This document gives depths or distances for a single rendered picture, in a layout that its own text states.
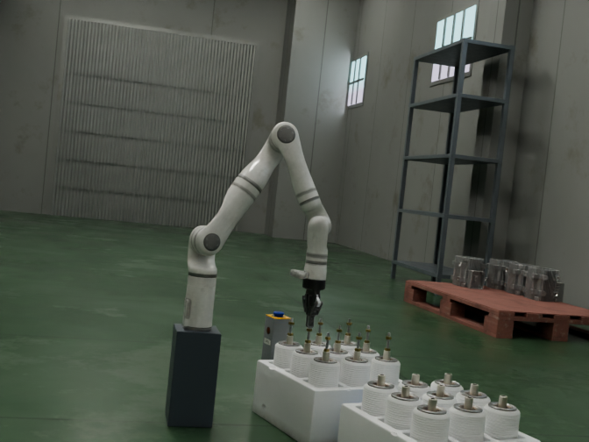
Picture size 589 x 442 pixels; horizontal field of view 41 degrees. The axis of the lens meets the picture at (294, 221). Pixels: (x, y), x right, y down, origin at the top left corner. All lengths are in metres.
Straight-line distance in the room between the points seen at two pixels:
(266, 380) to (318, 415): 0.31
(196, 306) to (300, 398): 0.43
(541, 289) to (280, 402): 3.56
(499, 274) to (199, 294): 4.13
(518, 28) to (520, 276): 2.56
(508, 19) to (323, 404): 5.64
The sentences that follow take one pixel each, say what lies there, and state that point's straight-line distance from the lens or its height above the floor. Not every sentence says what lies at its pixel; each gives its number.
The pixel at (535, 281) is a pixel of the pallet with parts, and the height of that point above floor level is 0.31.
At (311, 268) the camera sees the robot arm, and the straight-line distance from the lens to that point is 2.51.
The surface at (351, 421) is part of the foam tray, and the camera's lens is 2.25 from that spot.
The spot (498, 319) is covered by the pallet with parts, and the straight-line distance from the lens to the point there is 5.00.
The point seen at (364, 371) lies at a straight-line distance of 2.52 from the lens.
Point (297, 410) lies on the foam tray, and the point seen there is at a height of 0.09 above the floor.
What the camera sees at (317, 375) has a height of 0.21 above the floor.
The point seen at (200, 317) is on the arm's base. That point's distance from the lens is 2.49.
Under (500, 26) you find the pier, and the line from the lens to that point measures 7.61.
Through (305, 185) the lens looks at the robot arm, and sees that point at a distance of 2.51.
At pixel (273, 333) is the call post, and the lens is 2.81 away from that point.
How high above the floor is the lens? 0.77
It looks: 2 degrees down
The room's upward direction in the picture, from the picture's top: 6 degrees clockwise
